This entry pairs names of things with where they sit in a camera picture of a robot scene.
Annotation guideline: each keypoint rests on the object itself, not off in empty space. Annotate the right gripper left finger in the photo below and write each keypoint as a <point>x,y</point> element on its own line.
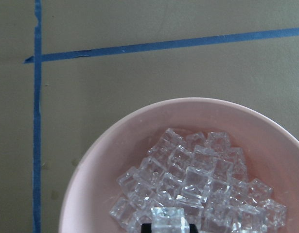
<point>146,228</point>

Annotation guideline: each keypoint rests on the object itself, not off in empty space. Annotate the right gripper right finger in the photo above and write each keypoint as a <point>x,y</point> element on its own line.
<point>193,228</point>

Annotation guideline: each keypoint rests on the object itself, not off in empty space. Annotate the clear ice cube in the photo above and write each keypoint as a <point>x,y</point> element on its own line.
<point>169,220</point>

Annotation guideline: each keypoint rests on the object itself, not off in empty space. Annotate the clear ice cubes pile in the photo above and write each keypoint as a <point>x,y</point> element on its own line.
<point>204,175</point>

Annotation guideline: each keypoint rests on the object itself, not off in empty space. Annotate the pink bowl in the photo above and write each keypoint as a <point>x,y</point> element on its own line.
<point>272,155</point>

